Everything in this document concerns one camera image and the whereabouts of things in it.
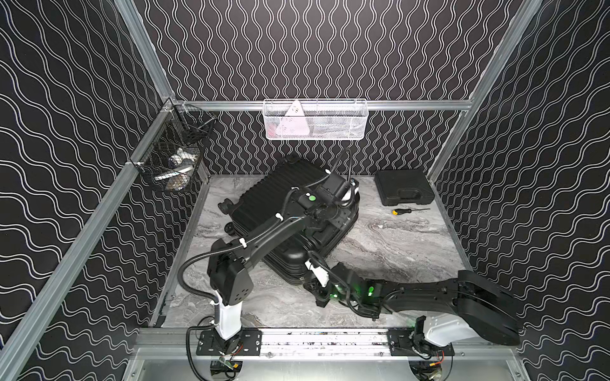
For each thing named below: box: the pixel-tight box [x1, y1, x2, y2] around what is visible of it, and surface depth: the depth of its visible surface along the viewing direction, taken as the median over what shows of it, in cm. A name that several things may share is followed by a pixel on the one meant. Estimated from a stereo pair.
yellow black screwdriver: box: [391, 207, 431, 216], surface depth 109 cm
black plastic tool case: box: [374, 169, 436, 207], surface depth 111 cm
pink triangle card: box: [275, 99, 311, 136], surface depth 91 cm
